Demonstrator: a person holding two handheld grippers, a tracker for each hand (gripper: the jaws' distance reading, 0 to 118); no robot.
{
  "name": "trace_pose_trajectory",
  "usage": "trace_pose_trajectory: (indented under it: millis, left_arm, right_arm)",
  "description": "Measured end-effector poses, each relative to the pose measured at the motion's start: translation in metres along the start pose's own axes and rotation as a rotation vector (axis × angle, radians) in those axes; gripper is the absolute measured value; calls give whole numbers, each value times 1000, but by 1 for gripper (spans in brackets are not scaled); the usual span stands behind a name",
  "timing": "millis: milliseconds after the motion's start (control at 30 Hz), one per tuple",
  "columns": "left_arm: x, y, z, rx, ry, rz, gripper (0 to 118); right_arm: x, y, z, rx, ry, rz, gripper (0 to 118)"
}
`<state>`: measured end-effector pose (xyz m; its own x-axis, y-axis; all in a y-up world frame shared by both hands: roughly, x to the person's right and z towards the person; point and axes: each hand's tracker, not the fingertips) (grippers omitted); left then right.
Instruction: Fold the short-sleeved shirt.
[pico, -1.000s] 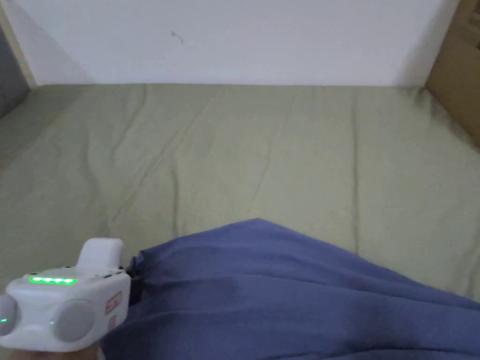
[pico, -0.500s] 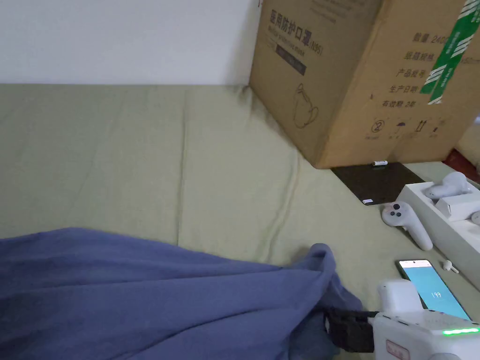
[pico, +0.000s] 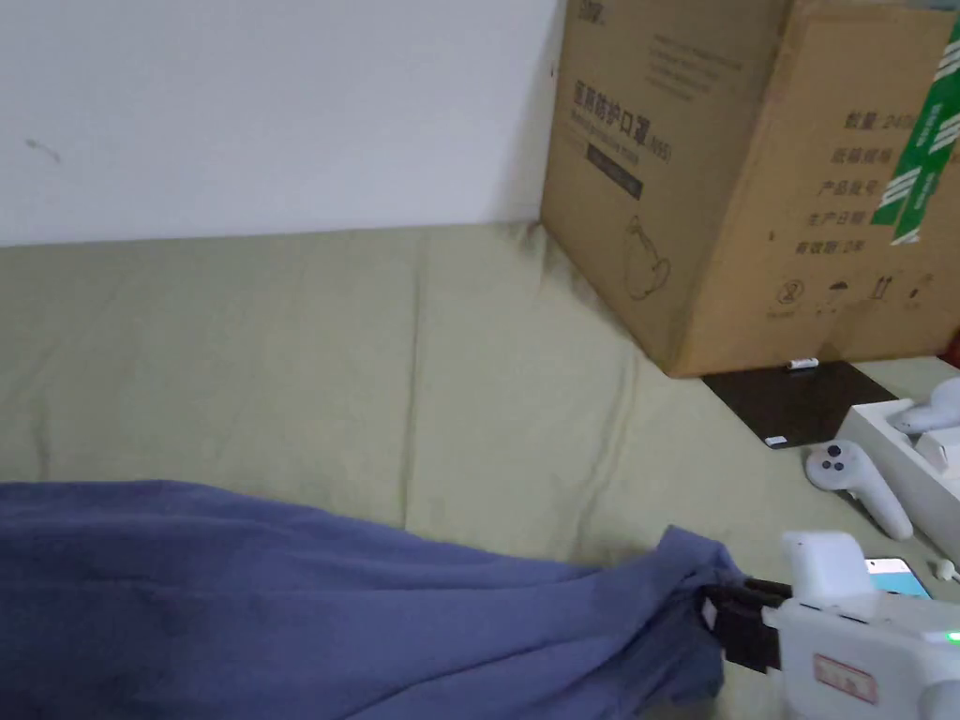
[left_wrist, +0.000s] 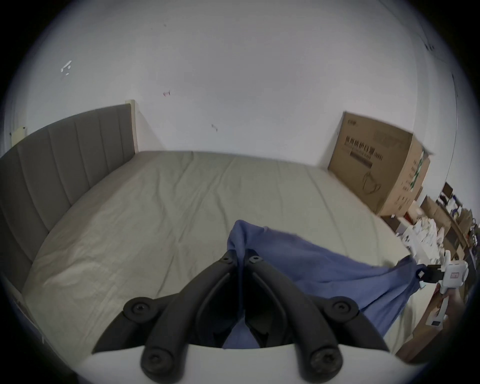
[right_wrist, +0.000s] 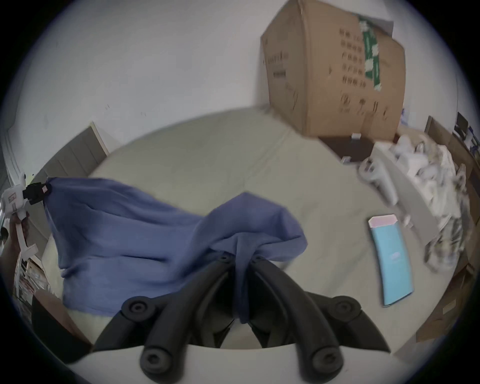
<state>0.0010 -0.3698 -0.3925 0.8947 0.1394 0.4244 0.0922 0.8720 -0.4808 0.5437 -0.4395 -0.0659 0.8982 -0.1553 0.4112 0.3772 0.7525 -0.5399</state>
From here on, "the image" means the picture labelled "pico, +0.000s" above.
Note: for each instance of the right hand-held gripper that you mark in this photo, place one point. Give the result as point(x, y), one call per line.
point(862, 645)

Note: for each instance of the dark blue shirt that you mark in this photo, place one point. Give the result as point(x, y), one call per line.
point(285, 607)

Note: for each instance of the smartphone with lit screen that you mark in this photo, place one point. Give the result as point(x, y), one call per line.
point(896, 576)

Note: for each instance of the white hand controller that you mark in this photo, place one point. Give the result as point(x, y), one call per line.
point(934, 409)
point(851, 476)

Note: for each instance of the flat black board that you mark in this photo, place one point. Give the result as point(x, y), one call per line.
point(802, 405)

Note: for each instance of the open white box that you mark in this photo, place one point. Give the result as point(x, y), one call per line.
point(911, 469)

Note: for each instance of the small white battery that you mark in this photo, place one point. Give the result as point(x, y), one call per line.
point(801, 365)

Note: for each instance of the large brown cardboard carton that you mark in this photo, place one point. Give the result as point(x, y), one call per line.
point(720, 195)

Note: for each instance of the bed with pale green sheet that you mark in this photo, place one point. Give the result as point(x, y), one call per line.
point(315, 360)

